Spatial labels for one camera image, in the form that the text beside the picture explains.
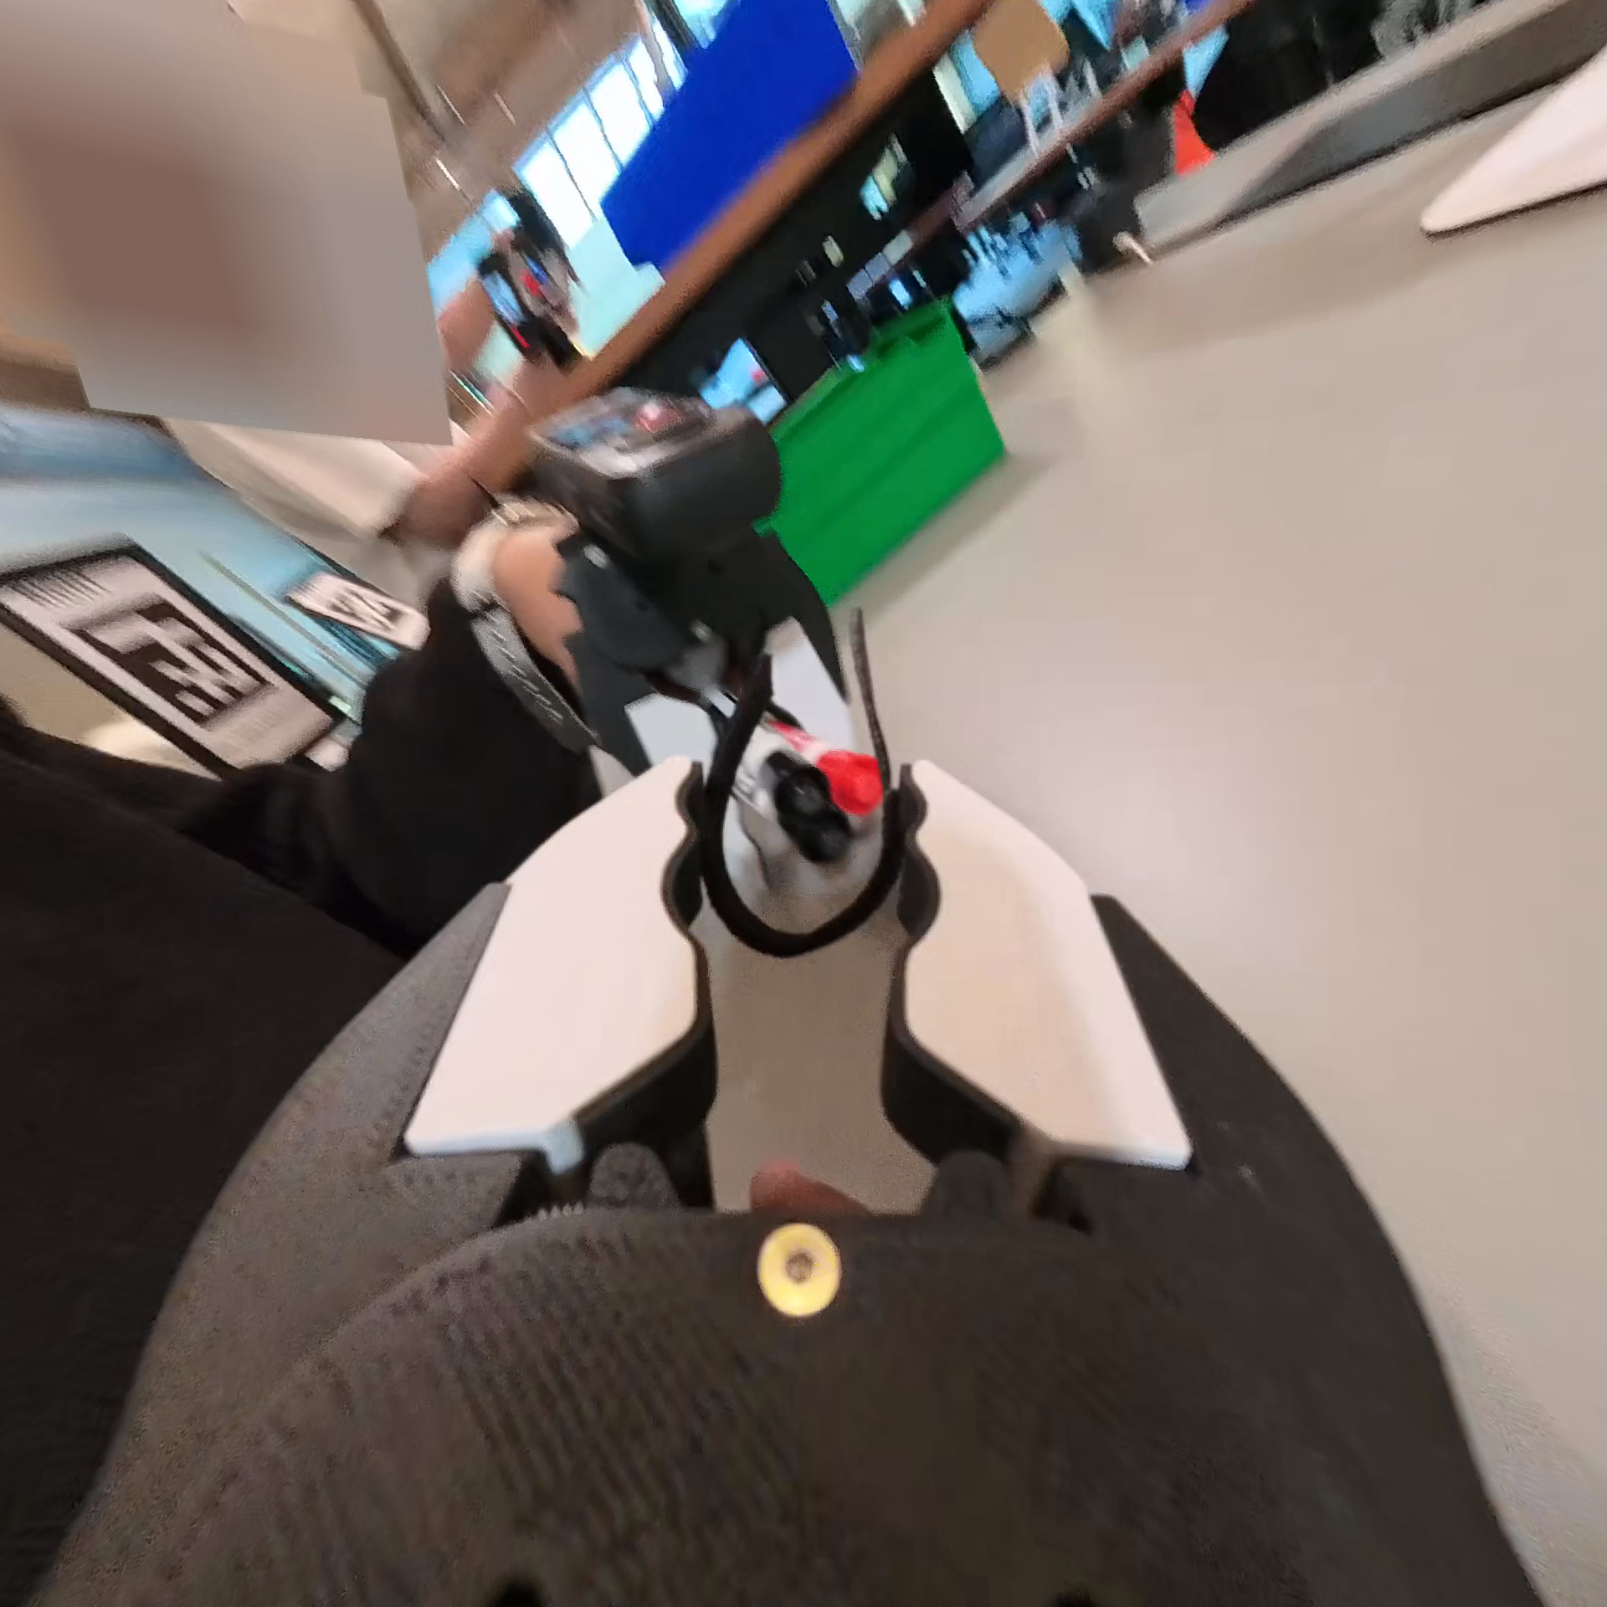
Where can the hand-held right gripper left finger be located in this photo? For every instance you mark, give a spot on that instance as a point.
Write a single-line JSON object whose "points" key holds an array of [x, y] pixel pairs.
{"points": [[564, 1004]]}

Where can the person's right hand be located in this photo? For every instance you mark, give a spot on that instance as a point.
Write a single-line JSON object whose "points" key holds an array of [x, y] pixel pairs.
{"points": [[804, 1190]]}

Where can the red dry erase marker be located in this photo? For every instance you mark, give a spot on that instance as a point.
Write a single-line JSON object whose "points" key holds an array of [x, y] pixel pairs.
{"points": [[855, 778]]}

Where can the person's left hand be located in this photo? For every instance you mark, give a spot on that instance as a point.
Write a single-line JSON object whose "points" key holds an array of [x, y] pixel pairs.
{"points": [[533, 589]]}

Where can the person's left forearm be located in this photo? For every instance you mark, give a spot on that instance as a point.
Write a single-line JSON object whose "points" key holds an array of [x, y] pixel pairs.
{"points": [[414, 778]]}

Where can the small black-white tag card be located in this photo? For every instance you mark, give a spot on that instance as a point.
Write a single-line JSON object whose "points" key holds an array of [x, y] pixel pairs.
{"points": [[364, 612]]}

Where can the orange traffic cone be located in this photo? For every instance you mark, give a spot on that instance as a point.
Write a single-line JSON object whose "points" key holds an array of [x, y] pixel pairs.
{"points": [[1190, 138]]}

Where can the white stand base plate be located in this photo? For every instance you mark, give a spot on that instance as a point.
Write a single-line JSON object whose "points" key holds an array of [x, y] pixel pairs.
{"points": [[1532, 150]]}

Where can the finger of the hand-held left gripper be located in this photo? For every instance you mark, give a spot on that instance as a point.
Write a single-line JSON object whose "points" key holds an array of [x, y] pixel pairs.
{"points": [[666, 733]]}

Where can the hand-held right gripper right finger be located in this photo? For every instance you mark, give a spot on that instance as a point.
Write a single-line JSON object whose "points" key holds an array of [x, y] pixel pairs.
{"points": [[1042, 1004]]}

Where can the framed black-white tag sign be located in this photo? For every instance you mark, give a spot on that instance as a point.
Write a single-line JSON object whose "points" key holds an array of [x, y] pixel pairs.
{"points": [[151, 640]]}

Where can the blue board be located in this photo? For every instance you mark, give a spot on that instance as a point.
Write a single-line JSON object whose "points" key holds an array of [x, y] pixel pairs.
{"points": [[728, 125]]}

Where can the green plastic bin stack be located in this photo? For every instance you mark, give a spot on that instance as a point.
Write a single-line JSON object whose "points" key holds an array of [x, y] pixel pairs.
{"points": [[892, 452]]}

